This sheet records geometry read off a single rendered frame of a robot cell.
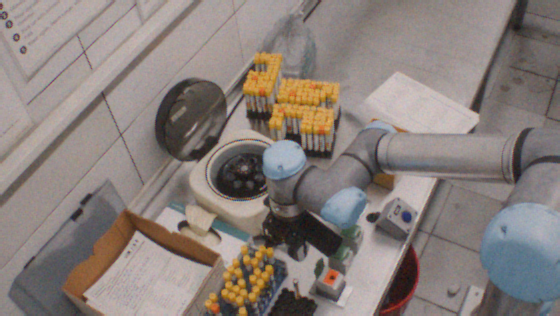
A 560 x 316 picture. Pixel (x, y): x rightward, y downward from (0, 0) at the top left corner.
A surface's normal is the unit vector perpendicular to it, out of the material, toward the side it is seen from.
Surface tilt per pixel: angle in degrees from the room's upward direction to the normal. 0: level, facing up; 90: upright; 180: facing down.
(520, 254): 84
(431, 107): 0
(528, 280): 83
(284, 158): 0
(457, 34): 0
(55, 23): 92
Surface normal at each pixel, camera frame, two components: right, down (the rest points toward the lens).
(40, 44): 0.89, 0.31
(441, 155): -0.78, -0.08
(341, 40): -0.08, -0.63
